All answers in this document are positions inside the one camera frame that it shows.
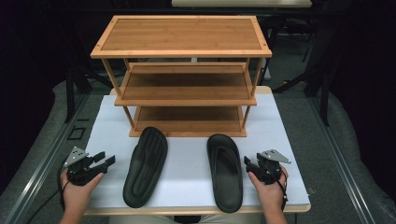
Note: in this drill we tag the person's left hand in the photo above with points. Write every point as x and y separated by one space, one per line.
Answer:
76 194

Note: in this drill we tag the black slipper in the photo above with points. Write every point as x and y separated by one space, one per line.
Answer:
224 177
144 168

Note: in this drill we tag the wooden three-tier shoe rack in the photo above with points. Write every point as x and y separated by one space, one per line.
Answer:
182 34

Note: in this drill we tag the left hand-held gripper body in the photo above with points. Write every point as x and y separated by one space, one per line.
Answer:
81 171

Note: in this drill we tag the metal floor rail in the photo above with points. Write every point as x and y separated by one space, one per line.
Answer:
342 161
40 174

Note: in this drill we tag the person's right hand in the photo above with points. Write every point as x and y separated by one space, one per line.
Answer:
269 194

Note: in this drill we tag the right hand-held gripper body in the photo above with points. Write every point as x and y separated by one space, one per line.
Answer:
269 169

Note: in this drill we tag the black metal stand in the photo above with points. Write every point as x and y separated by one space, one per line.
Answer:
70 93
325 93

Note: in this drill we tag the white table mat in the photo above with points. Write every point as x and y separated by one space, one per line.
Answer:
186 174

